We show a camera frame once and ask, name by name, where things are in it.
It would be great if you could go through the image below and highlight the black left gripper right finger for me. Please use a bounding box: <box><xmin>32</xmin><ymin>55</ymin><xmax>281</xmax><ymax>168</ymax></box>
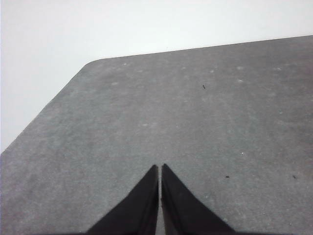
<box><xmin>160</xmin><ymin>163</ymin><xmax>237</xmax><ymax>235</ymax></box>

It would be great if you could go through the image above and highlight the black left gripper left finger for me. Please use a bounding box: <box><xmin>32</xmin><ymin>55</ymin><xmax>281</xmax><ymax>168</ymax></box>
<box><xmin>85</xmin><ymin>164</ymin><xmax>160</xmax><ymax>235</ymax></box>

